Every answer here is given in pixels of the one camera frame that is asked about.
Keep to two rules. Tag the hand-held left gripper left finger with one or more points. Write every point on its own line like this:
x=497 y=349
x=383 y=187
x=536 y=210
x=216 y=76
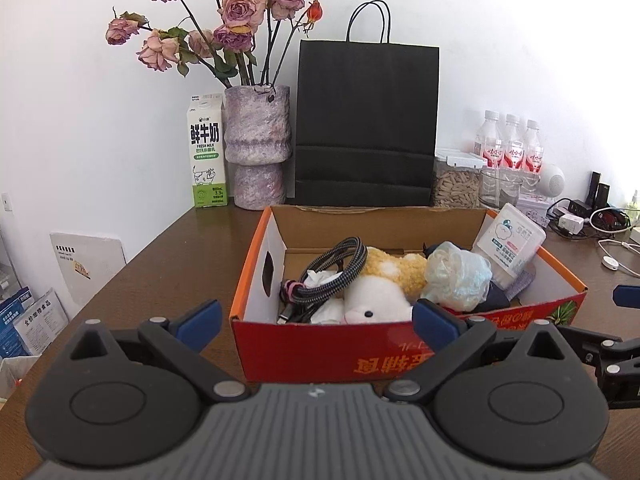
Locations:
x=202 y=322

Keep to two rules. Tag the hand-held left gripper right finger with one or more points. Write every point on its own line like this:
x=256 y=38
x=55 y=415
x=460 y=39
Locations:
x=435 y=325

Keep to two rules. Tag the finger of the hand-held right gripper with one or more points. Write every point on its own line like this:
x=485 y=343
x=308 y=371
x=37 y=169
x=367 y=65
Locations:
x=629 y=295
x=590 y=340

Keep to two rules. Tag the pale green plastic bag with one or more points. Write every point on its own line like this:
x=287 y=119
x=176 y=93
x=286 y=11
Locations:
x=457 y=277

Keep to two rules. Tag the yellow white plush hamster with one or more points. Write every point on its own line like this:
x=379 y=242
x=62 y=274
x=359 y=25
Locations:
x=385 y=285

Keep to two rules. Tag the navy blue pouch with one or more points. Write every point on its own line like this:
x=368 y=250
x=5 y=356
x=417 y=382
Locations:
x=495 y=297

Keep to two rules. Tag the blue grey woven cloth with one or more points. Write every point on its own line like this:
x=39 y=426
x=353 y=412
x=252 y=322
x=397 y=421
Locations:
x=522 y=282

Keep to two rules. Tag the white wet wipes pack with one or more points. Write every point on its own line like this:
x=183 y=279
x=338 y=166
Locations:
x=510 y=240

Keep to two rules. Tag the red orange cardboard box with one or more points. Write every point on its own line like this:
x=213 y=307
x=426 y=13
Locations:
x=320 y=355

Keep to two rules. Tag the white tissue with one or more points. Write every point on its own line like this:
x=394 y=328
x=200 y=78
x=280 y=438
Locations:
x=320 y=285

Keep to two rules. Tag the clear seed container white lid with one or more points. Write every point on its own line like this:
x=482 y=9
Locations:
x=456 y=182

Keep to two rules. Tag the black power strip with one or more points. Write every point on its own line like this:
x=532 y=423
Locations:
x=597 y=212

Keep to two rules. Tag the white plug charger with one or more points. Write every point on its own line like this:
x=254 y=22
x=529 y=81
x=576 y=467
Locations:
x=570 y=222

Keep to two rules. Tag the white board with sticker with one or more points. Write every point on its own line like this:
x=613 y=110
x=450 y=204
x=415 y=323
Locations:
x=87 y=265

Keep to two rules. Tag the floral tin box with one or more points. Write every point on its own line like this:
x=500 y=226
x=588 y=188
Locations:
x=534 y=207

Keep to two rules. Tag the white round speaker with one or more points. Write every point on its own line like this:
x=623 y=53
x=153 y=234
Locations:
x=551 y=179

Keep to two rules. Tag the clear drinking glass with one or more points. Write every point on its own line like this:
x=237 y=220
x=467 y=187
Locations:
x=500 y=190

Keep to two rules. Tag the white green milk carton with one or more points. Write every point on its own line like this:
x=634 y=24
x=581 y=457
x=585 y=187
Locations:
x=207 y=155

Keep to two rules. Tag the blue white packets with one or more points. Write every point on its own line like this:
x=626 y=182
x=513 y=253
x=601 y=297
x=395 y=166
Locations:
x=30 y=322

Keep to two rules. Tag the water bottle red label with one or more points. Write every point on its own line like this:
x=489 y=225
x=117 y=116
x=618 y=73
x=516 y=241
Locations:
x=514 y=145
x=533 y=150
x=487 y=142

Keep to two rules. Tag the purple mottled vase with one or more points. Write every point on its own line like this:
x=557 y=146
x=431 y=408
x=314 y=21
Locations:
x=257 y=145

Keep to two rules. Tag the black paper bag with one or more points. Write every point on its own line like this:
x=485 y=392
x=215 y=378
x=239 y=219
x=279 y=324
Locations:
x=367 y=120

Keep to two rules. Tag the dried pink rose bouquet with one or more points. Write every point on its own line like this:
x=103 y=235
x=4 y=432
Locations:
x=235 y=15

